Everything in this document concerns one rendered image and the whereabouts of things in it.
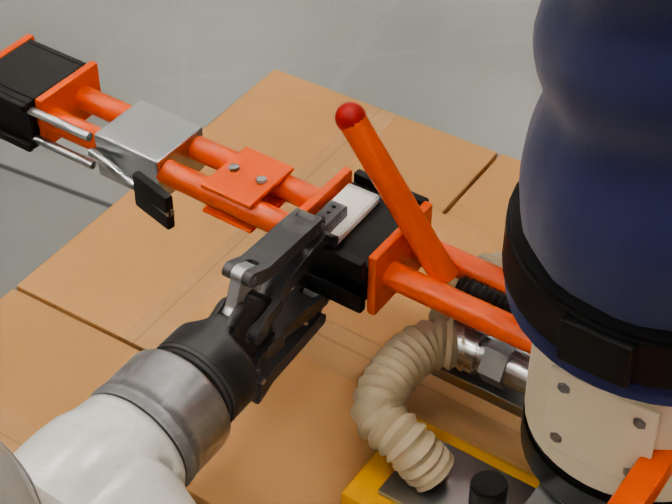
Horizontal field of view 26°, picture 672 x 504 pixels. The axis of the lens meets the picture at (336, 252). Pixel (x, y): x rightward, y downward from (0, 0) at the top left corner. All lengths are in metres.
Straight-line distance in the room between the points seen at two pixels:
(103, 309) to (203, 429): 0.92
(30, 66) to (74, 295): 0.65
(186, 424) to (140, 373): 0.05
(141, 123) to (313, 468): 0.33
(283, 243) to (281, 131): 1.11
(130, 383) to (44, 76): 0.40
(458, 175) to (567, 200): 1.21
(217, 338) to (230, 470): 0.17
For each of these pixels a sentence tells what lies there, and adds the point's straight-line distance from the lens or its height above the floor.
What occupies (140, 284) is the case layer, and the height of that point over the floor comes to 0.54.
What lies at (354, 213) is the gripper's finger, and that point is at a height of 1.11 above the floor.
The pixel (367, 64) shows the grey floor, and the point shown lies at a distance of 3.27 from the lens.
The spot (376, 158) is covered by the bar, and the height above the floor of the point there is 1.18.
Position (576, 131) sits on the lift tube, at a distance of 0.86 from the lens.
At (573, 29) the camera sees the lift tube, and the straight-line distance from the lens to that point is 0.83.
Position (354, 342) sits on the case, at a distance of 1.25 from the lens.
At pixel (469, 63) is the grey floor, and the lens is 3.29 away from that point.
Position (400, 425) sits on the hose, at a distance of 1.09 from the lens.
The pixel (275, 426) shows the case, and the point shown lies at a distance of 1.18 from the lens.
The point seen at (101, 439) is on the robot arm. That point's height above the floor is 1.13.
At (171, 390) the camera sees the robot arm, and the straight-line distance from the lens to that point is 0.98.
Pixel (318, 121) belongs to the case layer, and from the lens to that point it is 2.18.
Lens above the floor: 1.84
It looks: 42 degrees down
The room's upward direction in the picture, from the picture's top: straight up
